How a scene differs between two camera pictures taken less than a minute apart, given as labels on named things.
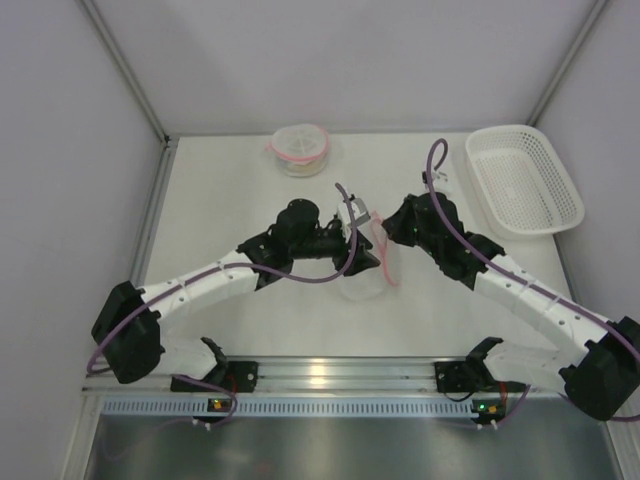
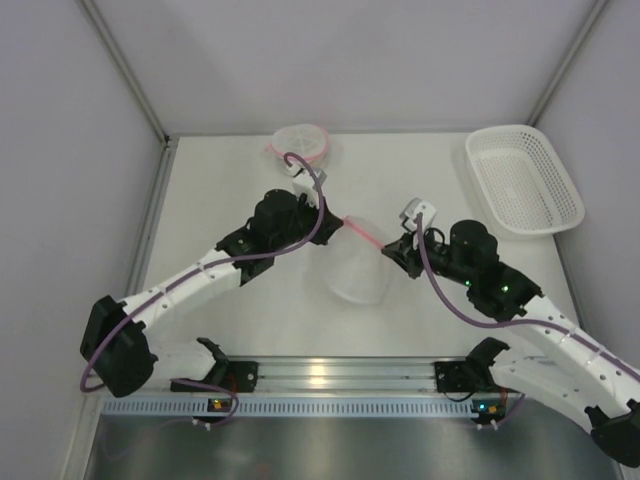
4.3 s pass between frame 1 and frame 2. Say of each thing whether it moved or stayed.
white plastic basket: stayed
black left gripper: moved
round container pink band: stayed
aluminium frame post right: stayed
